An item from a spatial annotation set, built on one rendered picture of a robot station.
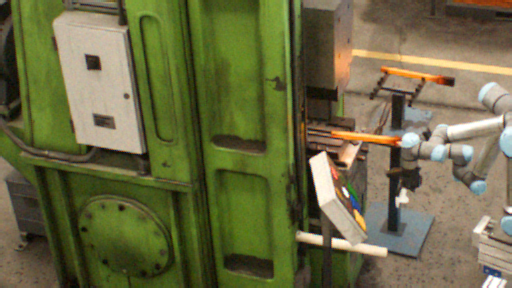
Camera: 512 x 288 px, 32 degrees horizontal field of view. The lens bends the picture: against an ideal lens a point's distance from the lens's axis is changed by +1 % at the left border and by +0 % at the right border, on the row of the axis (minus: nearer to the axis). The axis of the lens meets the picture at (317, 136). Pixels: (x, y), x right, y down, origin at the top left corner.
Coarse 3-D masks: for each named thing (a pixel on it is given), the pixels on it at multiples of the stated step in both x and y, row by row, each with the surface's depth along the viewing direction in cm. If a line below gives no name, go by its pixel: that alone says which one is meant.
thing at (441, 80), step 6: (390, 72) 480; (396, 72) 479; (402, 72) 477; (408, 72) 477; (414, 72) 477; (420, 78) 475; (426, 78) 473; (432, 78) 472; (438, 78) 470; (444, 78) 469; (450, 78) 469; (444, 84) 471; (450, 84) 470
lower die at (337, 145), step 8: (320, 128) 440; (328, 128) 440; (336, 128) 440; (344, 128) 440; (312, 136) 435; (320, 136) 435; (328, 136) 434; (336, 136) 433; (312, 144) 431; (320, 144) 431; (336, 144) 429; (344, 144) 434; (312, 152) 430; (320, 152) 428; (328, 152) 426; (336, 152) 425
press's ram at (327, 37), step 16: (304, 0) 386; (320, 0) 385; (336, 0) 385; (352, 0) 405; (304, 16) 383; (320, 16) 380; (336, 16) 382; (352, 16) 409; (304, 32) 387; (320, 32) 385; (336, 32) 386; (304, 48) 392; (320, 48) 389; (336, 48) 390; (320, 64) 394; (336, 64) 395; (320, 80) 399; (336, 80) 399
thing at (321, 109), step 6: (342, 96) 477; (306, 102) 458; (312, 102) 457; (318, 102) 456; (324, 102) 454; (330, 102) 453; (336, 102) 463; (342, 102) 479; (306, 108) 460; (312, 108) 459; (318, 108) 458; (324, 108) 457; (330, 108) 456; (336, 108) 465; (342, 108) 481; (306, 114) 462; (312, 114) 461; (318, 114) 460; (324, 114) 459; (330, 114) 457; (336, 114) 467; (342, 114) 484; (324, 120) 460; (330, 120) 460
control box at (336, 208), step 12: (324, 156) 385; (312, 168) 383; (324, 168) 379; (336, 168) 391; (324, 180) 372; (336, 180) 378; (324, 192) 367; (336, 192) 365; (348, 192) 387; (324, 204) 361; (336, 204) 362; (336, 216) 366; (348, 216) 367; (348, 228) 370; (360, 228) 372; (348, 240) 374; (360, 240) 375
